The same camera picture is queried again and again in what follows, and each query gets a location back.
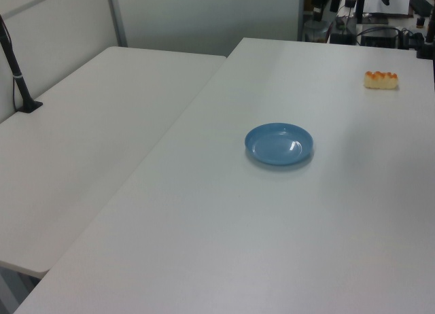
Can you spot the orange-topped bread loaf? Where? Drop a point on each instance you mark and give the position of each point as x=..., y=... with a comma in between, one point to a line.
x=380, y=81

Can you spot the blue round plate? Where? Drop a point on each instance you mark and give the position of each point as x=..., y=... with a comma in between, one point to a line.
x=278, y=147

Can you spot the white sheet board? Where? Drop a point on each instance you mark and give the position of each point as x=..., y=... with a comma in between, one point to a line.
x=397, y=3

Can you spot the black upright pole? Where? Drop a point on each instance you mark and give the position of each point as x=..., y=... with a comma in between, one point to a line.
x=361, y=4

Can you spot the dark grey case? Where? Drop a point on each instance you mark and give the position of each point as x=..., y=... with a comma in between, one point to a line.
x=423, y=3

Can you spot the black electronics box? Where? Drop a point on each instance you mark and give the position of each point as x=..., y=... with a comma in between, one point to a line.
x=379, y=38

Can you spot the small black box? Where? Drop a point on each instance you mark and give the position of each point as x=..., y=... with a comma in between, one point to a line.
x=341, y=38

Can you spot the dark hanging equipment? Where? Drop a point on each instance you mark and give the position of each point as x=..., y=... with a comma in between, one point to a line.
x=323, y=1

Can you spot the grey round canister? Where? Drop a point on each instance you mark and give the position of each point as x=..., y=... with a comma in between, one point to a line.
x=317, y=30

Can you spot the black table clamp mount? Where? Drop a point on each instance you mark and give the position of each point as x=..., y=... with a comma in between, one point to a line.
x=426, y=47

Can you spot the grey metal frame post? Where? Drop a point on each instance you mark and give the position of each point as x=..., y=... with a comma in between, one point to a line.
x=301, y=15

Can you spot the grey metal partition post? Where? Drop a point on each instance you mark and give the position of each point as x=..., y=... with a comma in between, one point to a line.
x=117, y=18

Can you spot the black camera stand pole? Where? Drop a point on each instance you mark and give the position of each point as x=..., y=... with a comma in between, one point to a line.
x=15, y=72

